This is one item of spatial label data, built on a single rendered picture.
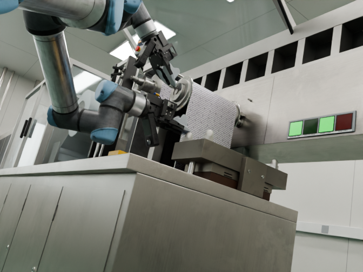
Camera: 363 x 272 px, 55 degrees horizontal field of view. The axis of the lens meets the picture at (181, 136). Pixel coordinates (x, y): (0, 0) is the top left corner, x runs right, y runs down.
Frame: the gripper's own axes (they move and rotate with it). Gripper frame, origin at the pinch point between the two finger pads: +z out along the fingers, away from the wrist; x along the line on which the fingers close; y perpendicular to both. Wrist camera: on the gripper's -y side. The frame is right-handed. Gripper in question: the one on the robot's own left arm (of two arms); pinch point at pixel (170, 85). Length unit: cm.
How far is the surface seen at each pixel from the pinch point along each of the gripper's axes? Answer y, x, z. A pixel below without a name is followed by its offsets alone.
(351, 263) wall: 138, 74, 236
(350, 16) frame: 49, -47, 8
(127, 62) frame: 4.7, 26.3, -15.7
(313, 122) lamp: 18, -38, 33
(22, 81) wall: 119, 549, -84
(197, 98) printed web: 2.5, -7.4, 8.5
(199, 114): -0.5, -7.4, 13.9
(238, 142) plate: 15.3, -2.2, 35.3
